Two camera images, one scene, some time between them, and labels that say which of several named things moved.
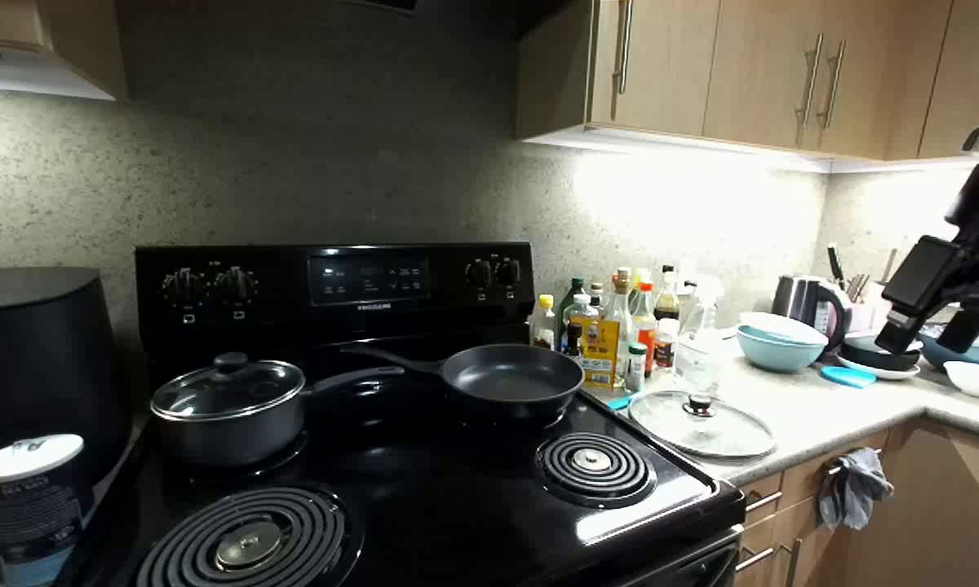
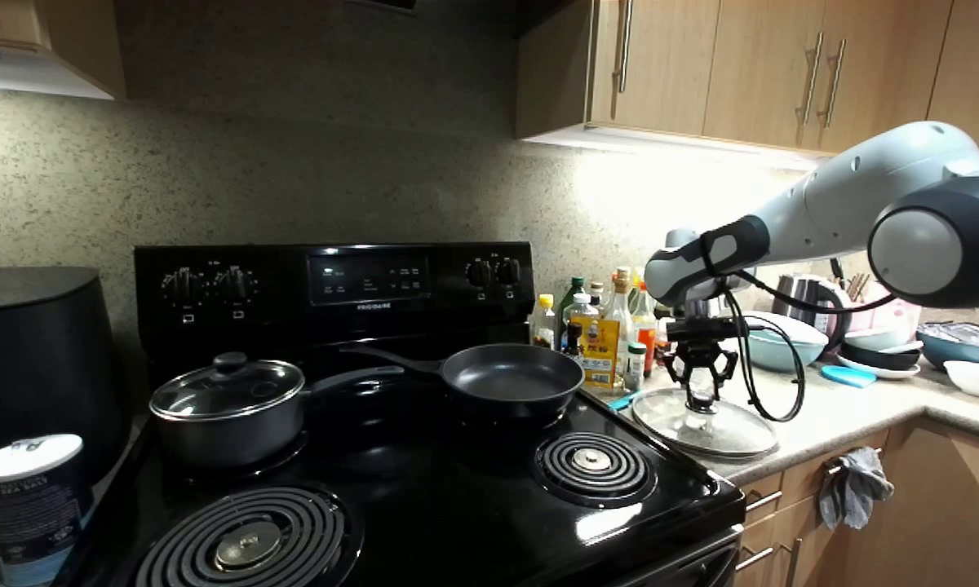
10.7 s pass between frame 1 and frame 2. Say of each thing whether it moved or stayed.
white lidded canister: stayed
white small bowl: stayed
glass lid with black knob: stayed
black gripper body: moved
